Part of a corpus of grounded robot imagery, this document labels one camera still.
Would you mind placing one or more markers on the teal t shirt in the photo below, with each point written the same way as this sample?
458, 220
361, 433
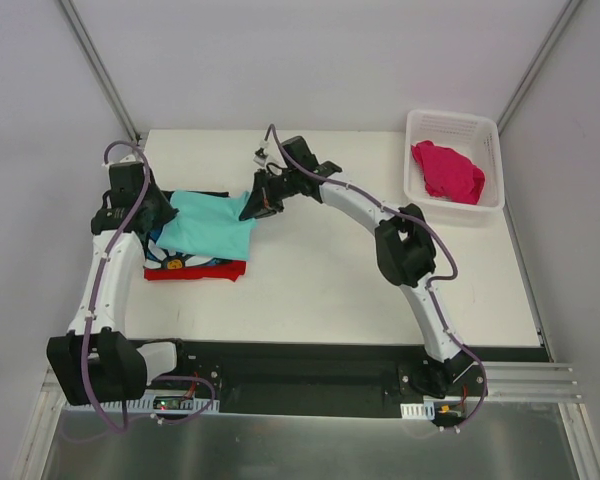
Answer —
208, 225

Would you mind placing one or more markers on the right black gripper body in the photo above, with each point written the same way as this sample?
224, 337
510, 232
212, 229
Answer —
266, 191

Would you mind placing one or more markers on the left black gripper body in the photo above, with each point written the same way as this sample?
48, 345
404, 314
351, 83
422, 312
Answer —
161, 213

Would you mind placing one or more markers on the white cable duct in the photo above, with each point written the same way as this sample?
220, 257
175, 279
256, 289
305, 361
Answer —
417, 411
172, 405

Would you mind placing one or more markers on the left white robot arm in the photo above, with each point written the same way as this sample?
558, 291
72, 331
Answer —
94, 360

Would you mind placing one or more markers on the red t shirt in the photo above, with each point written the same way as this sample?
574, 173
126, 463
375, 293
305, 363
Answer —
176, 270

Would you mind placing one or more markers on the left aluminium frame post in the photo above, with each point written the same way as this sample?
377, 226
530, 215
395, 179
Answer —
89, 50

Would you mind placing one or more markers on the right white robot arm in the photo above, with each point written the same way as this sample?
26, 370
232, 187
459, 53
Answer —
405, 249

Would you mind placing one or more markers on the magenta t shirt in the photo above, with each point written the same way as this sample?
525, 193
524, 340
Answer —
448, 174

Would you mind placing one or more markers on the right aluminium frame post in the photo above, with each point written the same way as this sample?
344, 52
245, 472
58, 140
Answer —
557, 30

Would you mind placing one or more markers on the aluminium frame post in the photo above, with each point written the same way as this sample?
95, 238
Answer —
557, 30
89, 50

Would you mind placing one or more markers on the left white cable duct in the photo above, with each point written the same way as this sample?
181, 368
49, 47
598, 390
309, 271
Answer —
172, 405

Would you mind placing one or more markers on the white plastic basket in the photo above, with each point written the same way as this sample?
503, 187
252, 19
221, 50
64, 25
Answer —
473, 136

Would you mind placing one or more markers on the right white cable duct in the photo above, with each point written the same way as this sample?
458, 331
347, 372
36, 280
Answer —
417, 411

